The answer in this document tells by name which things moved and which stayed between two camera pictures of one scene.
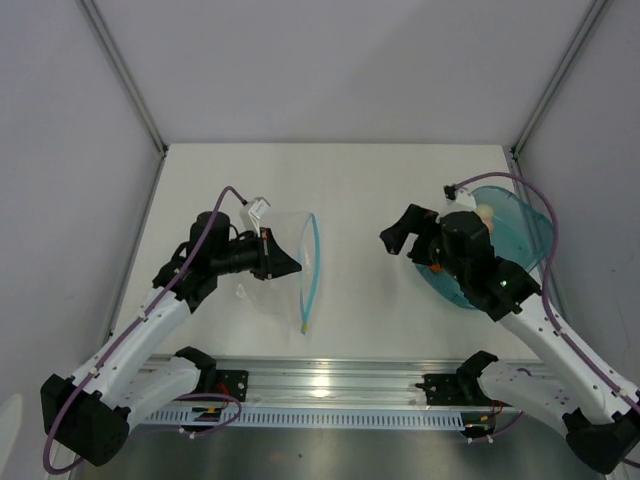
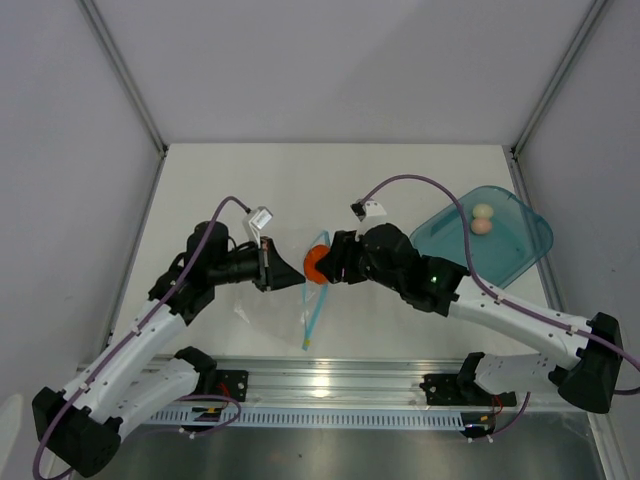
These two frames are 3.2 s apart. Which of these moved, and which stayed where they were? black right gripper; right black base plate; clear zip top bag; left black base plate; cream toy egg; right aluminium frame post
Moved: clear zip top bag; black right gripper
Stayed: right aluminium frame post; right black base plate; left black base plate; cream toy egg
